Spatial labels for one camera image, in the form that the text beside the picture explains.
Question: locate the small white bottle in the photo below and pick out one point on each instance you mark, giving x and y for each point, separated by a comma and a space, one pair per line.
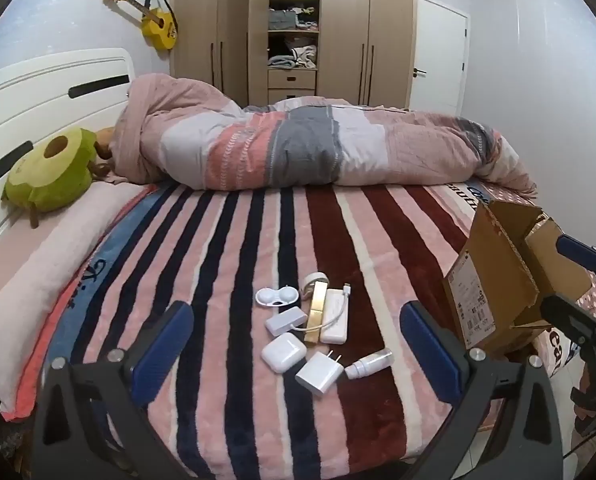
372, 361

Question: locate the white contact lens case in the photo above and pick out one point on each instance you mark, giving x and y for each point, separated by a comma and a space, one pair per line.
268, 296

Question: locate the brown plush toy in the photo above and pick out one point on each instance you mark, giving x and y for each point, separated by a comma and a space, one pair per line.
103, 147

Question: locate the white power bank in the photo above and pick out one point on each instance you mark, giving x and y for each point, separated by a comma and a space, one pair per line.
335, 322

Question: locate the pink grey patchwork quilt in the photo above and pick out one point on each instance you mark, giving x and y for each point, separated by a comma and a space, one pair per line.
278, 145

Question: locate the green avocado plush pillow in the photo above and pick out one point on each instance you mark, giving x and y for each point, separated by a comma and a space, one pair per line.
53, 175

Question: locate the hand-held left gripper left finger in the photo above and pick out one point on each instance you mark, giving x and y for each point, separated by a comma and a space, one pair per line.
163, 350

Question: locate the white tape roll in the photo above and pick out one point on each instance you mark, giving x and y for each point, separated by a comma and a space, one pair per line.
314, 279

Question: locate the folded grey clothes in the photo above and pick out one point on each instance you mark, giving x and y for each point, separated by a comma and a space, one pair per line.
282, 20

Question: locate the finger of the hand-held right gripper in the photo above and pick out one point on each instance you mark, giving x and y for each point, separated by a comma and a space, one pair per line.
567, 310
572, 250

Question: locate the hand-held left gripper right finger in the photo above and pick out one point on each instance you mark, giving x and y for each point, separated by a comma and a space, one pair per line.
427, 355

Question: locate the small white adapter box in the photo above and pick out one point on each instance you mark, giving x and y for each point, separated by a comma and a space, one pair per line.
283, 321

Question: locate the white earbuds case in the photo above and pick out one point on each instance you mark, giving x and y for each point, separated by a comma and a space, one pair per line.
283, 352

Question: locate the white door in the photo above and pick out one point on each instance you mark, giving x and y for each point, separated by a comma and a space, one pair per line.
437, 60

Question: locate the brown cardboard box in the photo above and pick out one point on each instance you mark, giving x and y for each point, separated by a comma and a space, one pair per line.
487, 270

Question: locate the gold rectangular case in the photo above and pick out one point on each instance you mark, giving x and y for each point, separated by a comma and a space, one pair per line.
317, 310

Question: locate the long pink pillow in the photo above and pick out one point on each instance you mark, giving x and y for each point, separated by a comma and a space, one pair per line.
43, 270

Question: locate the wooden wardrobe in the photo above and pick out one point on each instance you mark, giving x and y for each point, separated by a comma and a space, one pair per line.
228, 35

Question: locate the yellow guitar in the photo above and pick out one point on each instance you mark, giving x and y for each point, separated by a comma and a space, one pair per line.
158, 25

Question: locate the pile of light clothes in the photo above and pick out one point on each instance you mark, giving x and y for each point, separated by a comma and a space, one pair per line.
298, 57

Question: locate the striped fleece blanket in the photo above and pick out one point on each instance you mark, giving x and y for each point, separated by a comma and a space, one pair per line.
218, 270

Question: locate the white charger plug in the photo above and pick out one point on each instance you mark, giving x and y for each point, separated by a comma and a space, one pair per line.
318, 375

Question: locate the white bed headboard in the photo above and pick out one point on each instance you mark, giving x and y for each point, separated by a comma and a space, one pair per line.
38, 105

